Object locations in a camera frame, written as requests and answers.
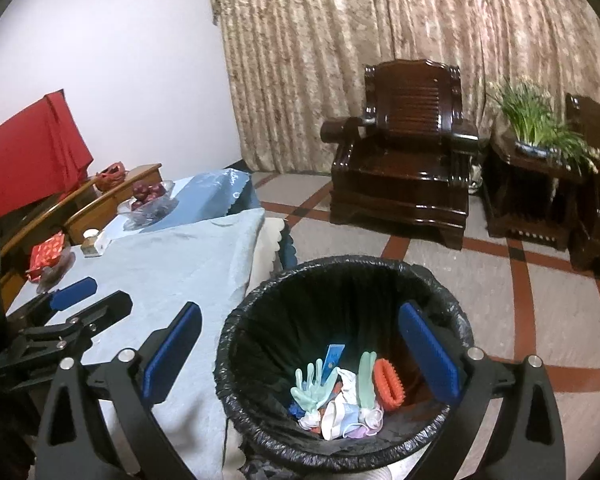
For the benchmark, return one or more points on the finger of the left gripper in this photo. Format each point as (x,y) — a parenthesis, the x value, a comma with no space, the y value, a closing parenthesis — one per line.
(74,336)
(39,310)

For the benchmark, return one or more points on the tissue box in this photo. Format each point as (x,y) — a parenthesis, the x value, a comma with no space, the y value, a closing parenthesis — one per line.
(95,243)

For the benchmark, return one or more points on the red cloth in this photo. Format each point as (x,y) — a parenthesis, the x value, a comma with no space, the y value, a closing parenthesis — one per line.
(42,153)

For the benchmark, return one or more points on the dark wooden armchair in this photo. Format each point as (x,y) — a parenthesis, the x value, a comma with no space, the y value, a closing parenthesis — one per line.
(407,158)
(583,116)

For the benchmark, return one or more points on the glass fruit bowl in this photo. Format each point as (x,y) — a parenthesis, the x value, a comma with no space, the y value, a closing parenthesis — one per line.
(150,213)

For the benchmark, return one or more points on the glass dish under packet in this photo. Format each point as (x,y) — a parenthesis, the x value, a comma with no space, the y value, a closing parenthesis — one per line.
(52,275)

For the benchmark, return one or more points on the green potted plant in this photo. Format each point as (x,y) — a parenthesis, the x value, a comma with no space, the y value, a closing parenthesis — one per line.
(529,113)

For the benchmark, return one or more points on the black bin with liner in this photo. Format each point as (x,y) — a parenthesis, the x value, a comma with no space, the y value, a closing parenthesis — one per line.
(290,320)

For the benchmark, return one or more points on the wooden sideboard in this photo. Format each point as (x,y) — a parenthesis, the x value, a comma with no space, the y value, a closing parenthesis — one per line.
(73,214)

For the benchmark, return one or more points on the light blue tablecloth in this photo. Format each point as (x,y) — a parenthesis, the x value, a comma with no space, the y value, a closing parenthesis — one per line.
(207,262)

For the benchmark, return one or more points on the blue plastic table cover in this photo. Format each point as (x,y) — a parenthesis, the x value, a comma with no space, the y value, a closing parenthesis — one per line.
(210,195)

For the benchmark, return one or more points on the dark wooden side table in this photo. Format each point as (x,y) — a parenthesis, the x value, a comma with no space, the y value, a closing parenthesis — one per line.
(527,194)

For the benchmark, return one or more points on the green rubber glove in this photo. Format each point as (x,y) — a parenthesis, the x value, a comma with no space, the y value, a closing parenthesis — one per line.
(310,390)
(371,413)

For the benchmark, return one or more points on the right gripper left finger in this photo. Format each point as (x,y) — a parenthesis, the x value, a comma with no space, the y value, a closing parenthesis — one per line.
(74,441)

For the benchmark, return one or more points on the dark red apples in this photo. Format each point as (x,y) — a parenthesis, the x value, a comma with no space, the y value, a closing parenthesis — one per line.
(145,193)

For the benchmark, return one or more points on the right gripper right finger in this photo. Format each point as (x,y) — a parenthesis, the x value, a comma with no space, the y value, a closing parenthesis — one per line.
(527,440)

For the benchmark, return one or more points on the beige patterned curtain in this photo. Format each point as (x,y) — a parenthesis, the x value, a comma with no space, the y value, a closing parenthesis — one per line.
(294,63)

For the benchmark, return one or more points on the pink face mask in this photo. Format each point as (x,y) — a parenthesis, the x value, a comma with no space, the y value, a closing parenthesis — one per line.
(359,430)

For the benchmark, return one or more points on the blue crumpled wrapper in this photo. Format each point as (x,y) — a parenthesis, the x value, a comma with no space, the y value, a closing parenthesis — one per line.
(296,410)

